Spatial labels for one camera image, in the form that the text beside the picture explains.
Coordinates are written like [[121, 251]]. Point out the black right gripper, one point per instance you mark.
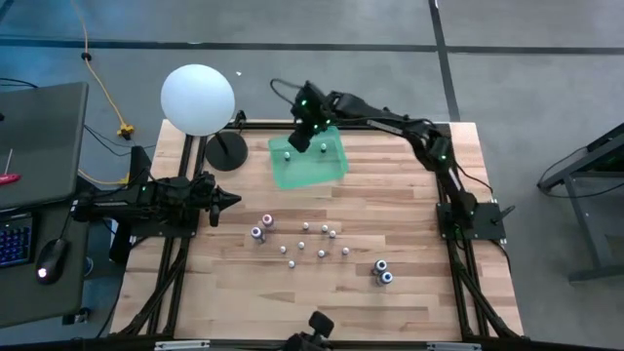
[[314, 109]]

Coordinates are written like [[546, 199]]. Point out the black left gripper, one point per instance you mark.
[[209, 202]]

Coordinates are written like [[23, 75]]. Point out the large purple-capped colouring bottle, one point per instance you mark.
[[256, 232]]

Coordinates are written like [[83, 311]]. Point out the large pink-capped colouring bottle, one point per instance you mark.
[[267, 220]]

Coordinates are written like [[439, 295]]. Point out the large black-capped colouring bottle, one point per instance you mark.
[[380, 265]]

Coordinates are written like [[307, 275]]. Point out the large blue-capped colouring bottle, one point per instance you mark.
[[386, 278]]

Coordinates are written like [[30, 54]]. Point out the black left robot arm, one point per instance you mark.
[[122, 197]]

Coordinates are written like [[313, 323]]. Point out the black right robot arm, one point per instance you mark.
[[414, 131]]

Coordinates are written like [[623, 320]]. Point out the white globe lamp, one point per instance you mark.
[[197, 100]]

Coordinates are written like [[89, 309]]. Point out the black computer mouse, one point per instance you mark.
[[51, 261]]

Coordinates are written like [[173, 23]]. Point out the dark grey laptop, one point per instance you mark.
[[44, 141]]

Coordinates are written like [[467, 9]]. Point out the dark grey side desk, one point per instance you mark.
[[49, 302]]

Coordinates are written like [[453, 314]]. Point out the backlit keyboard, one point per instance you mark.
[[14, 244]]

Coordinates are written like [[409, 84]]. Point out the black aluminium table frame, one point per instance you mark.
[[253, 126]]

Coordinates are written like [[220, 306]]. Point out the black frame clamp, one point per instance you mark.
[[240, 118]]

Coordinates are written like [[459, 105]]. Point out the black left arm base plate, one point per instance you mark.
[[156, 231]]

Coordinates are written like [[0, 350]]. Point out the black upright bracket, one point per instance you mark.
[[140, 157]]

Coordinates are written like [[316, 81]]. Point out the silver aluminium bracket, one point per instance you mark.
[[180, 345], [453, 346]]

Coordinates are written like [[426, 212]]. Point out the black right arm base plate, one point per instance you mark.
[[487, 222]]

